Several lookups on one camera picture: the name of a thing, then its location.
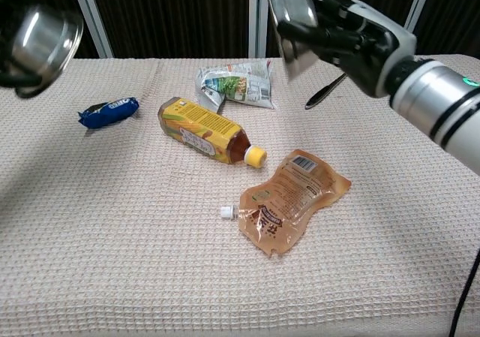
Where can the crumpled white green snack bag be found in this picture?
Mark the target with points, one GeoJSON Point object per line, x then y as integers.
{"type": "Point", "coordinates": [234, 83]}

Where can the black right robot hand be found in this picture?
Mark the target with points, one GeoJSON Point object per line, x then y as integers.
{"type": "Point", "coordinates": [360, 40]}

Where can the metal bowl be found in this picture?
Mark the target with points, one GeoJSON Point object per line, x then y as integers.
{"type": "Point", "coordinates": [290, 21]}
{"type": "Point", "coordinates": [43, 48]}

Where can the blue Oreo cookie pack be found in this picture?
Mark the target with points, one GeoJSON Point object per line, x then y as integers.
{"type": "Point", "coordinates": [108, 112]}

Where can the orange spout pouch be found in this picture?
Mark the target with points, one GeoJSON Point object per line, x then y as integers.
{"type": "Point", "coordinates": [288, 198]}

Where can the grey metal frame post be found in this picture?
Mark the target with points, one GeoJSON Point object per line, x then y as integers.
{"type": "Point", "coordinates": [258, 18]}
{"type": "Point", "coordinates": [93, 21]}
{"type": "Point", "coordinates": [418, 3]}

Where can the yellow label tea bottle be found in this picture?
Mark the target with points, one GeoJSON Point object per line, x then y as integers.
{"type": "Point", "coordinates": [202, 128]}

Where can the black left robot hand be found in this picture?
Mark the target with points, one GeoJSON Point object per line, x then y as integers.
{"type": "Point", "coordinates": [13, 78]}

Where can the beige waffle tablecloth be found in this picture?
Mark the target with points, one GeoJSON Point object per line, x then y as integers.
{"type": "Point", "coordinates": [240, 220]}

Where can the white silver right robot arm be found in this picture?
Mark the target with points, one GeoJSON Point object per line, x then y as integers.
{"type": "Point", "coordinates": [438, 100]}

